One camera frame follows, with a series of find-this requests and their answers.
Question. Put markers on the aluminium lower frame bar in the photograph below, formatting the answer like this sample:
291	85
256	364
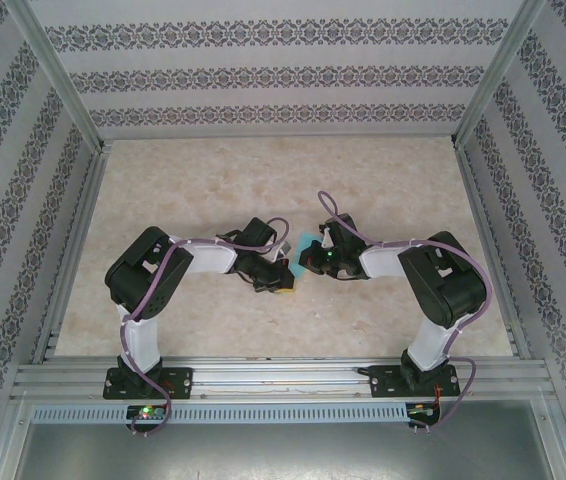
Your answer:
563	450
3	450

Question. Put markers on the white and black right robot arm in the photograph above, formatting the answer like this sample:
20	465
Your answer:
443	285

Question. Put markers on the aluminium frame post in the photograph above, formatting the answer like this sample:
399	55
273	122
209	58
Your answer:
58	75
495	75

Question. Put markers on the aluminium mounting rail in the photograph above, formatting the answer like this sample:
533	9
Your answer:
283	372

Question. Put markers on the aluminium back rail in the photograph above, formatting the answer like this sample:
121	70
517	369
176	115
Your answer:
283	136

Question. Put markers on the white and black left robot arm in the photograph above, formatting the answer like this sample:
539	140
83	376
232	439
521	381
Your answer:
143	280

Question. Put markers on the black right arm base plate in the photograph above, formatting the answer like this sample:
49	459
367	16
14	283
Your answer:
383	382

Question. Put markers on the teal paper sheet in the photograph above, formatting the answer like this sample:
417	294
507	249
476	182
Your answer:
297	268

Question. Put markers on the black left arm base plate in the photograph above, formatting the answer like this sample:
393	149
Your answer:
180	384

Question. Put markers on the aluminium side rail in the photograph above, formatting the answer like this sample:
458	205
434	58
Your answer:
89	200
478	200

